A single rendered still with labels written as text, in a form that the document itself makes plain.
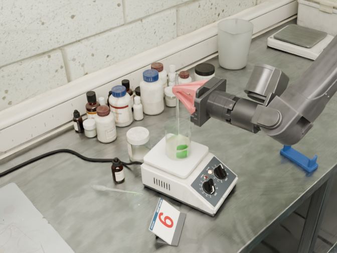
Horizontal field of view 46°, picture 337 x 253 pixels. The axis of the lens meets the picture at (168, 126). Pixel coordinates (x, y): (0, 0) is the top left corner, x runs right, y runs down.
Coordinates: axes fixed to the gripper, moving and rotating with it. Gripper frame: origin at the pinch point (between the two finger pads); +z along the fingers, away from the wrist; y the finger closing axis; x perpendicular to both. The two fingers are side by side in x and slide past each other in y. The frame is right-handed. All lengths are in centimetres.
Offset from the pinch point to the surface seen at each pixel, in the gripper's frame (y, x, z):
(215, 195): 3.0, 22.2, -12.6
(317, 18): -105, 20, 3
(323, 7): -104, 14, 2
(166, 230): 16.1, 24.1, -8.2
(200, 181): 3.2, 19.8, -8.5
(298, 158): -22.7, 24.9, -22.1
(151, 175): 7.5, 20.6, 2.3
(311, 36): -90, 22, 0
